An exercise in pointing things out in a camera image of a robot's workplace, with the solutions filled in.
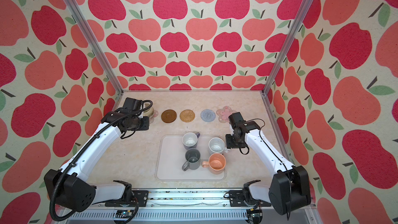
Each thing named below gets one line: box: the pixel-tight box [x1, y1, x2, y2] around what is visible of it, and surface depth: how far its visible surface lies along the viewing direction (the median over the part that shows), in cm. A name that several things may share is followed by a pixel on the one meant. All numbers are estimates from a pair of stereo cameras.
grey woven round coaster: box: [200, 108, 217, 123], surface depth 109 cm
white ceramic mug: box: [208, 136, 231, 155], surface depth 86 cm
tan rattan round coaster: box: [179, 108, 196, 123], surface depth 110 cm
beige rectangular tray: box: [154, 134, 227, 181], surface depth 88 cm
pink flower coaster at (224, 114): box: [216, 105, 238, 124], surface depth 110 cm
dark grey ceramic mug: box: [181, 148, 201, 172], surface depth 81 cm
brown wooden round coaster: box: [160, 109, 178, 124], surface depth 109 cm
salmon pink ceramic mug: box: [201, 152, 227, 175], surface depth 81 cm
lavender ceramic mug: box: [181, 131, 201, 151], surface depth 90 cm
